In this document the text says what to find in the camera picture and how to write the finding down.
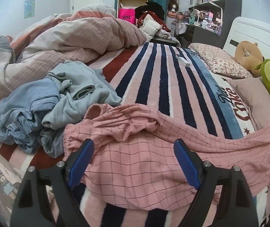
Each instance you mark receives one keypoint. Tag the grey wall shelf unit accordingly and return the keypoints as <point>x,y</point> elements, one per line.
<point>226,11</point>

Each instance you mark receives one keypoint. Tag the white puffer jacket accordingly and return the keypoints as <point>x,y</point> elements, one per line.
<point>150,28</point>

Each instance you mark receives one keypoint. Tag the wig on mannequin head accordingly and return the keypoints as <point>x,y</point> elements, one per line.
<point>173,6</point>

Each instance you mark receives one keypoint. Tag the black garment pile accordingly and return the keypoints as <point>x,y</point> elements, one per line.
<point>150,6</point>

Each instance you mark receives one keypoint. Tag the light blue garment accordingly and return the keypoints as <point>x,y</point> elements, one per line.
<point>79,87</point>

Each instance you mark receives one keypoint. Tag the pink striped duvet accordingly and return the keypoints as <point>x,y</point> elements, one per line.
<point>82,36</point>

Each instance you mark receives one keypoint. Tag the pink checked pants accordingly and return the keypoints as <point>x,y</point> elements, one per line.
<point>134,165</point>

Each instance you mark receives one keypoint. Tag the cartoon print bedsheet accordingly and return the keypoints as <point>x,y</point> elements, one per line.
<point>9,184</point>

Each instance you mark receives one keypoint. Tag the blue denim garment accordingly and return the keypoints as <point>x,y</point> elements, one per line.
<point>21,116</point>

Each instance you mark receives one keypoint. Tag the small white box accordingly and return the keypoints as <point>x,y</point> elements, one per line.
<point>183,61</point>

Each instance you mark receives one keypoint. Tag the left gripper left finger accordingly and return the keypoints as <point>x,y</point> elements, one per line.
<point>31,206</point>

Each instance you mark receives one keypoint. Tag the striped Coke blanket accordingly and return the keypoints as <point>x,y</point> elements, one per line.
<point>150,74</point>

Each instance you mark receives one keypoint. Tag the yellow white cabinet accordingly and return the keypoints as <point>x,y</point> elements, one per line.
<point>128,4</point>

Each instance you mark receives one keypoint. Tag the pink pillow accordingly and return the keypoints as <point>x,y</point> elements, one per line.
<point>256,98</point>

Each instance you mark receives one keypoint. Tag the blue wall poster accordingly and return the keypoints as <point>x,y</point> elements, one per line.
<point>29,9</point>

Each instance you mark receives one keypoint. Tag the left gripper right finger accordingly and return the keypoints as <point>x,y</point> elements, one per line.
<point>236,205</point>

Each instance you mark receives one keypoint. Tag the white headboard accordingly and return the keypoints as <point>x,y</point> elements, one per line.
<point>250,30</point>

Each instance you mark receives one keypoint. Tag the tan plush toy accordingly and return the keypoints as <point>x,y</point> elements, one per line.
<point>249,56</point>

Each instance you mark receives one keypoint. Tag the pink WM bag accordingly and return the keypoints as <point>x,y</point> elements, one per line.
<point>127,14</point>

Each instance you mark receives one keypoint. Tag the floral pillow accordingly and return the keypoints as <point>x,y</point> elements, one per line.
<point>219,61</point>

